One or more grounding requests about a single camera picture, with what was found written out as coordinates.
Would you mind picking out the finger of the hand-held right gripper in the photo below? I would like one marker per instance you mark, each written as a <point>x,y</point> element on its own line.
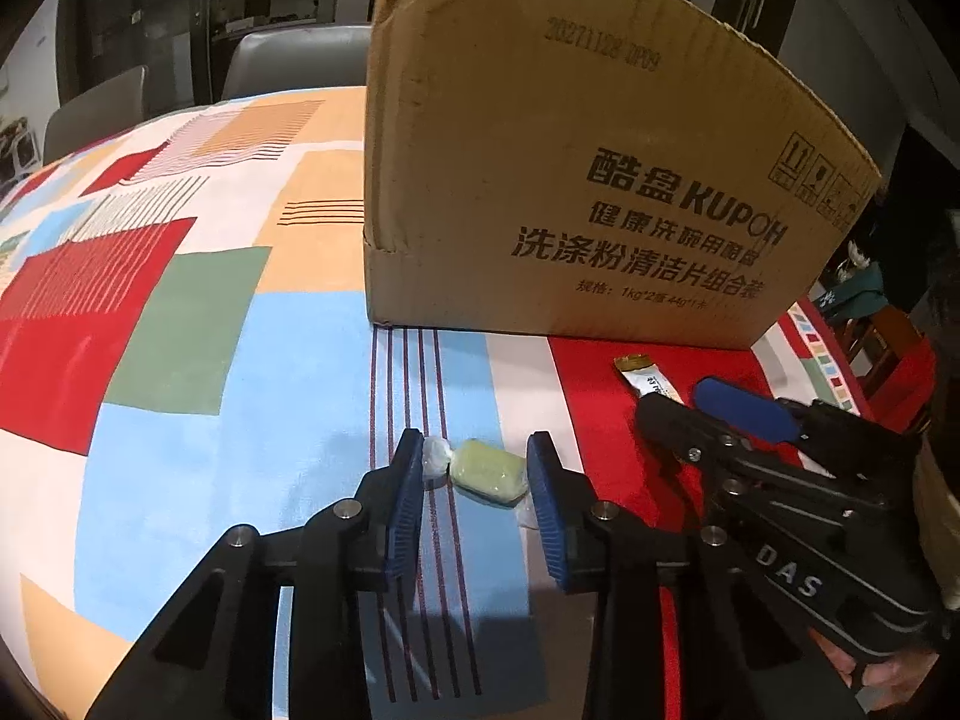
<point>742,409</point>
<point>671,424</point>

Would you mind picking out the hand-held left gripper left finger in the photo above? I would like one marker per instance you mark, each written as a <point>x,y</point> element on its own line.
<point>401,514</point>

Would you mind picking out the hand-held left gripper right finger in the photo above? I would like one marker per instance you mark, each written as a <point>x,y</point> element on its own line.
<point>546,517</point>

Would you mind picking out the white and gold snack packet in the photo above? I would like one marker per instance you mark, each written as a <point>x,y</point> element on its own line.
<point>652,382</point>

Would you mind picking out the pale green candy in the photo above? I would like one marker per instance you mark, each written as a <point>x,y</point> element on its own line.
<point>487,471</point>

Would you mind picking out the brown cardboard box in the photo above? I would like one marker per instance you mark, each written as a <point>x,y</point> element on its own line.
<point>600,165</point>

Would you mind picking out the person's right hand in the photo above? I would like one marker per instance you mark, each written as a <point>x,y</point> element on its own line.
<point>877,673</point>

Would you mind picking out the beige cloth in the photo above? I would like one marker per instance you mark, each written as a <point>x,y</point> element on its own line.
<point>941,525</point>

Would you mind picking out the wooden chair with red cushion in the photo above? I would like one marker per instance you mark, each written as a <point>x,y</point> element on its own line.
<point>900,375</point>

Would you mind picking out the teal cloth with white flower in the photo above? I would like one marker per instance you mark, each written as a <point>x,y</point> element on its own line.
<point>855,289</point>

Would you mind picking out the colourful patchwork tablecloth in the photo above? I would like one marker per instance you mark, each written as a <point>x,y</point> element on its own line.
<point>225,360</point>

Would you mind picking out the grey upholstered chair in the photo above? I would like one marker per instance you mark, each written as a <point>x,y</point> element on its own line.
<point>97,112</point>
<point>300,60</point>

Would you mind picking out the glass door cabinet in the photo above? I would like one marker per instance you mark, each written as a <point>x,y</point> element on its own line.
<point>135,0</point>

